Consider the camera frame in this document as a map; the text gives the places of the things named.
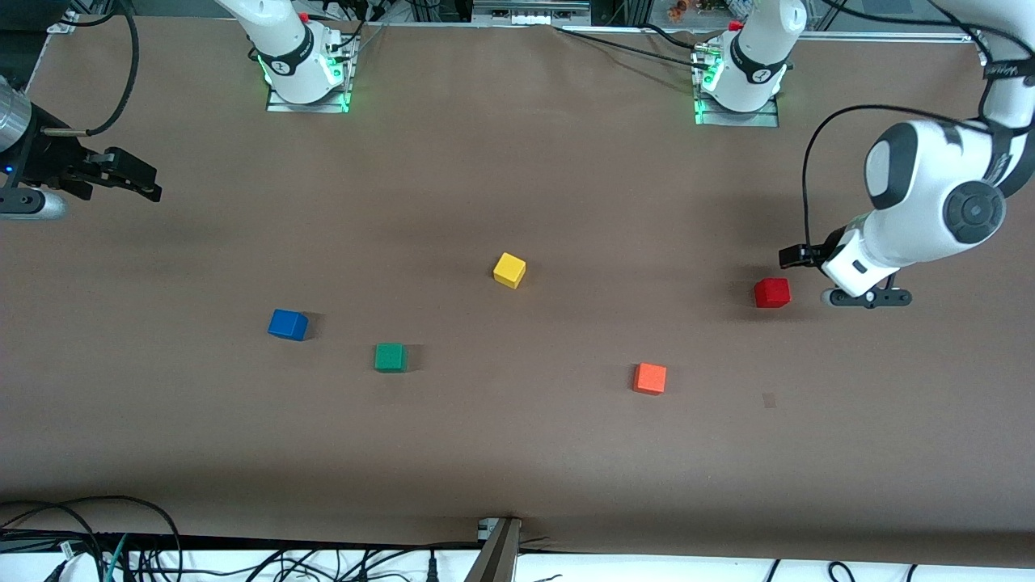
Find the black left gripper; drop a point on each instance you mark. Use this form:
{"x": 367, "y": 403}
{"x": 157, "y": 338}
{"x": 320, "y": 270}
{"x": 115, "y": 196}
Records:
{"x": 796, "y": 255}

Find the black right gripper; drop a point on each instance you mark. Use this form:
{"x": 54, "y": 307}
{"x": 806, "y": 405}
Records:
{"x": 50, "y": 160}

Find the red cube block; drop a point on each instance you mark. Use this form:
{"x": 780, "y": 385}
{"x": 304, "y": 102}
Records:
{"x": 772, "y": 293}

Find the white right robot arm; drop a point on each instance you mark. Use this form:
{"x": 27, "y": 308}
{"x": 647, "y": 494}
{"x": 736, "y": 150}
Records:
{"x": 291, "y": 73}

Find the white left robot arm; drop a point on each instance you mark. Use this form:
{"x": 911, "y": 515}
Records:
{"x": 914, "y": 210}

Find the orange cube block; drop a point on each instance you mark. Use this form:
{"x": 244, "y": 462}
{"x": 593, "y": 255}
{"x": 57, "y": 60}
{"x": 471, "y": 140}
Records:
{"x": 649, "y": 378}

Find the blue cube block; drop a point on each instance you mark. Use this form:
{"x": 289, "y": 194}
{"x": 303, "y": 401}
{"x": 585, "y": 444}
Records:
{"x": 287, "y": 325}

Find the yellow cube block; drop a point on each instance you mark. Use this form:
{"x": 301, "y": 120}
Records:
{"x": 509, "y": 270}

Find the green cube block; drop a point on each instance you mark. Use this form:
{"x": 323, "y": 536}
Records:
{"x": 390, "y": 357}

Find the grey power strip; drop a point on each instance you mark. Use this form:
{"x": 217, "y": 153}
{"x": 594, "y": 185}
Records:
{"x": 530, "y": 12}

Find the black power plug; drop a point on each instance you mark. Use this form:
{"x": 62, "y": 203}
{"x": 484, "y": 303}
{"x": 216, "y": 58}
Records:
{"x": 433, "y": 566}

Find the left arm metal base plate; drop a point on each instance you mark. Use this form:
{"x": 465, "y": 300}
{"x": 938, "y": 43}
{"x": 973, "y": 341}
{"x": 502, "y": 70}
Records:
{"x": 764, "y": 119}

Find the aluminium corner bracket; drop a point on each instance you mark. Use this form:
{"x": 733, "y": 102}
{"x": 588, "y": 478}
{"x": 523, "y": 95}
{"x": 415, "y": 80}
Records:
{"x": 65, "y": 23}
{"x": 982, "y": 52}

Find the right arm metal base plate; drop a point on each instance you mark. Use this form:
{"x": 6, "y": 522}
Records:
{"x": 279, "y": 103}

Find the aluminium frame rail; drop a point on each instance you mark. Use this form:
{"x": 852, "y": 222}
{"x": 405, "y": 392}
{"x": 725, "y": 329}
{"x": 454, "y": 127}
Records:
{"x": 881, "y": 35}

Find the aluminium camera mount post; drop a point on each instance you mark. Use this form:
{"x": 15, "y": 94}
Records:
{"x": 497, "y": 554}

